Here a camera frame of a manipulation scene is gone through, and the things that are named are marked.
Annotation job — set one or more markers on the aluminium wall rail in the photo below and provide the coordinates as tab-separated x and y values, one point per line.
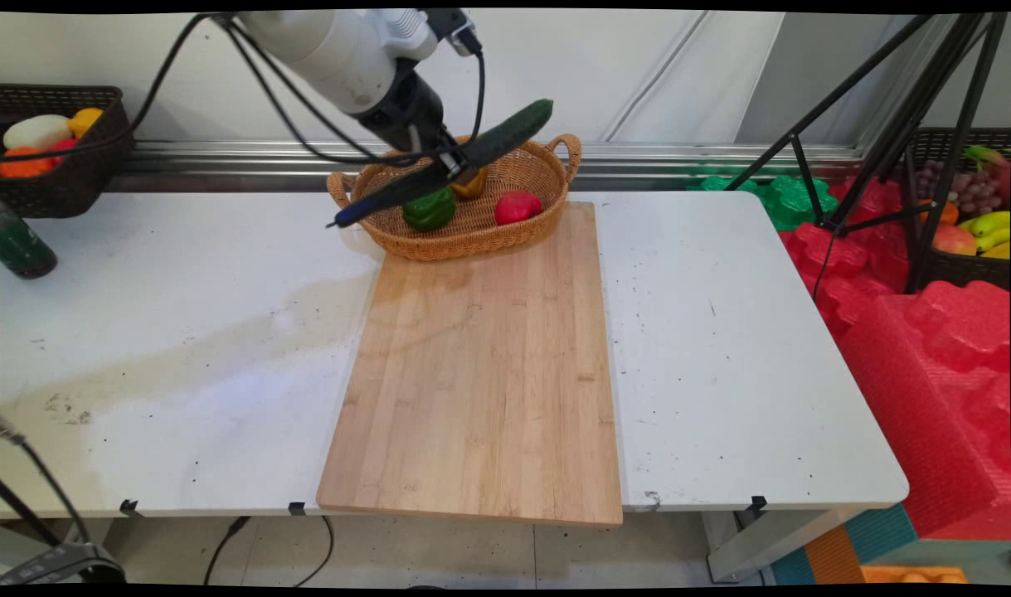
555	157

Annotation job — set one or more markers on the black tripod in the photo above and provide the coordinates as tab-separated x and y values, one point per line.
911	108

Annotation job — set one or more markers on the green foam piece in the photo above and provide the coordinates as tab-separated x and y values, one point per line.
791	203

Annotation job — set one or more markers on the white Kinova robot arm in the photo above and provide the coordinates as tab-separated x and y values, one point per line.
331	50

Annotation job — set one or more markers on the yellow bell pepper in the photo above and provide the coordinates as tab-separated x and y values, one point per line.
472	184

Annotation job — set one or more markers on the small orange fruit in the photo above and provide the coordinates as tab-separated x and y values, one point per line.
946	213

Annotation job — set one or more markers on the orange foam tray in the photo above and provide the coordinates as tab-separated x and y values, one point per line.
911	575

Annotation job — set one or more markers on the long dark green cucumber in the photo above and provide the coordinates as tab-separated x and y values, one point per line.
505	133

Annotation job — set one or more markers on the yellow green banana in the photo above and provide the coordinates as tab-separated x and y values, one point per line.
990	222

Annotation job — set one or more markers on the red apple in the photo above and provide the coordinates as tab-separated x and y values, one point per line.
517	207

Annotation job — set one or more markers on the large red foam block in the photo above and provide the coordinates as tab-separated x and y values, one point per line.
936	398

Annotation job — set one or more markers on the dark woven fruit basket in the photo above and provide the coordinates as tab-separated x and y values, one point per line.
961	269

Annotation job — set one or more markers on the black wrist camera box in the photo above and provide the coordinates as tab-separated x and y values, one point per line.
455	29

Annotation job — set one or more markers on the pale white vegetable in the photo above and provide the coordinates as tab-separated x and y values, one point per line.
36	131

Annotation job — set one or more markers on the black table edge clip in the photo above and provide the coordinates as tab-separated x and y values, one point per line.
297	508
758	502
129	507

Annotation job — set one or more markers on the dark green bottle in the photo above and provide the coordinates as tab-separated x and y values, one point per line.
26	249

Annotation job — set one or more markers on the teal and orange floor mat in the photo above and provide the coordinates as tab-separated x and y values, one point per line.
845	551

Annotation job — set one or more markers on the bamboo cutting board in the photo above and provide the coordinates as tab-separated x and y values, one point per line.
480	373

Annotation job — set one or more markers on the yellow fruit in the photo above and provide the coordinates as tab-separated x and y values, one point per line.
86	121

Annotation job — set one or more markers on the purple grapes bunch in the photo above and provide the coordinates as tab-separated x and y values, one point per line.
974	191

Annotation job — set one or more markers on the peach coloured fruit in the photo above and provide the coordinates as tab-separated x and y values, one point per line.
955	240

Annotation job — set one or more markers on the red foam piece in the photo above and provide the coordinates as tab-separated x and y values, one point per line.
845	257

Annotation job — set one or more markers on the small red fruit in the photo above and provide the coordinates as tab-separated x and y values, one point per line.
64	148

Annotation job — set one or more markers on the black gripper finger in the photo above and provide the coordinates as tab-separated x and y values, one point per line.
459	164
429	151

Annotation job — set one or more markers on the white table leg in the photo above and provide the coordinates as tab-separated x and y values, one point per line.
762	547

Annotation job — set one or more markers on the green bell pepper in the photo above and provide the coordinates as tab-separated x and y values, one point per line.
429	210

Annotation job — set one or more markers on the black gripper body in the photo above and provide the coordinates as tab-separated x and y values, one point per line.
405	108

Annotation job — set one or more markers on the dark brown plastic basket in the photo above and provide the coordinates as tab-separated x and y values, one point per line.
74	186

